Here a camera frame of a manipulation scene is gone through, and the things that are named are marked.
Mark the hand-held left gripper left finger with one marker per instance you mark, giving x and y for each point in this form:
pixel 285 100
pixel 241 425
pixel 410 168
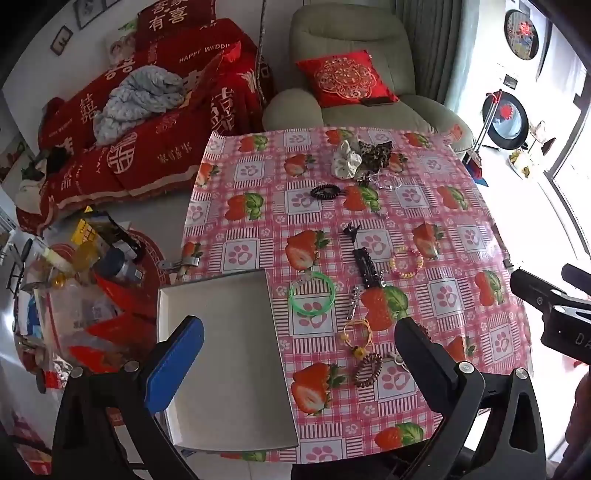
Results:
pixel 175 364

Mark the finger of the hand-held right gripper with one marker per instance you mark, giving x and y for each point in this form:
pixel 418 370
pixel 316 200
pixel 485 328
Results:
pixel 535 290
pixel 579 277

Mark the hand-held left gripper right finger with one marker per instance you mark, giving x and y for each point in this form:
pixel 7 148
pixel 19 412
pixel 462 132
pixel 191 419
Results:
pixel 413 350

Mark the white shallow tray box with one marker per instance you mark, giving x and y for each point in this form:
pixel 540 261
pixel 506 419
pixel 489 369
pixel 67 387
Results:
pixel 231 346

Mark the silver star hair clip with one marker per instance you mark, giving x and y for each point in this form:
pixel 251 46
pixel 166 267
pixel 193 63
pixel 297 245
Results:
pixel 355 295

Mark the black lace hair clip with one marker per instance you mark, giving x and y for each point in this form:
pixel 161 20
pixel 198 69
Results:
pixel 364 267

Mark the green plastic bangle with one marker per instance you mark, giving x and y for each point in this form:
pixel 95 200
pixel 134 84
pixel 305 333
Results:
pixel 291 295

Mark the small black claw clip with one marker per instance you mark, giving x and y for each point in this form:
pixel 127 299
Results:
pixel 351 229

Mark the silver leaf hair clip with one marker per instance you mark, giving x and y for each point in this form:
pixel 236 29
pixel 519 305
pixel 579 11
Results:
pixel 382 213

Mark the person's right forearm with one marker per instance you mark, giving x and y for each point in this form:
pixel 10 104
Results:
pixel 582 415

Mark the red paper packet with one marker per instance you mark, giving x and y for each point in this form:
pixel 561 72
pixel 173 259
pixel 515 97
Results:
pixel 124 332
pixel 97 360
pixel 124 295

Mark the silver tablecloth clamp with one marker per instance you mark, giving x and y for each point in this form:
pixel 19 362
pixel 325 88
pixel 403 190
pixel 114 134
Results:
pixel 180 263

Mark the round red top side table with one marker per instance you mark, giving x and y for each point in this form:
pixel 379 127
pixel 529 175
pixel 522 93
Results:
pixel 152 258

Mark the clear plastic zip bag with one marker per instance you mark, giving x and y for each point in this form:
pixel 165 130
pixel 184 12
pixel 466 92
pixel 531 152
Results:
pixel 74 314

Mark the blue lid jar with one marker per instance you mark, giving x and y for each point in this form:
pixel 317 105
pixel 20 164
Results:
pixel 117 265

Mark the yellow jar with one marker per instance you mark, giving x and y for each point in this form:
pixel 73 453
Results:
pixel 87 261

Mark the black package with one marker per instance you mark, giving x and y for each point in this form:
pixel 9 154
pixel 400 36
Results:
pixel 120 235

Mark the white tube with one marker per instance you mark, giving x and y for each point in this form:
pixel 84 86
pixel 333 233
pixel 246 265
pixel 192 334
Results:
pixel 57 258

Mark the yellow box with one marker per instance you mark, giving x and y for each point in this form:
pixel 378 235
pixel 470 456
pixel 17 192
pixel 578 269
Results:
pixel 85 230

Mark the pink strawberry print tablecloth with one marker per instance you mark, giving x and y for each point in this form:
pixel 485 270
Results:
pixel 258 217

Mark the white washing machine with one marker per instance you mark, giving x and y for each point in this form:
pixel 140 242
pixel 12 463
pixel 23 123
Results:
pixel 505 120

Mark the red broom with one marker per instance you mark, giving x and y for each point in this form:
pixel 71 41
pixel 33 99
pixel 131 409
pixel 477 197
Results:
pixel 485 124

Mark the leopard print scrunchie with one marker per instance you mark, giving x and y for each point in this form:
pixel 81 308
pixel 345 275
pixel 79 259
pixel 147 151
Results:
pixel 374 157

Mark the white dotted scrunchie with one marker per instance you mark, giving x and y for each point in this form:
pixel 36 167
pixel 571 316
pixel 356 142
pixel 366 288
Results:
pixel 344 161

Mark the red printed sofa blanket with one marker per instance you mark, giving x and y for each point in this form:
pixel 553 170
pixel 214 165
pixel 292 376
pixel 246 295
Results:
pixel 161 138

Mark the black and white cloth pile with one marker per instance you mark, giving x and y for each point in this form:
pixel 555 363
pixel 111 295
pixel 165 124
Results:
pixel 41 175

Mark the white stacked dryer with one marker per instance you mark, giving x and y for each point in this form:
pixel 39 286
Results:
pixel 521 34

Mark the grey curtain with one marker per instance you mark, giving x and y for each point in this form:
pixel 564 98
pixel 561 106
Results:
pixel 429 46

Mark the crumpled grey blanket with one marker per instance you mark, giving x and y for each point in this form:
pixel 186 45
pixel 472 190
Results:
pixel 134 97

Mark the red embroidered cushion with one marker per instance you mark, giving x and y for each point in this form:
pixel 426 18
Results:
pixel 346 78

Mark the grey green armchair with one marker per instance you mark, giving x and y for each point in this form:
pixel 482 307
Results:
pixel 351 32

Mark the white printed cushion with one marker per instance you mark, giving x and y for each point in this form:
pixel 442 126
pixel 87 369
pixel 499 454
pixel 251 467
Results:
pixel 121 46

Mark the red printed pillow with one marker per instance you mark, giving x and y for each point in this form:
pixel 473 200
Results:
pixel 175 23

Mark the small wall picture frame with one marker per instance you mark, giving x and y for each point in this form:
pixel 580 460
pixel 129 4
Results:
pixel 61 40

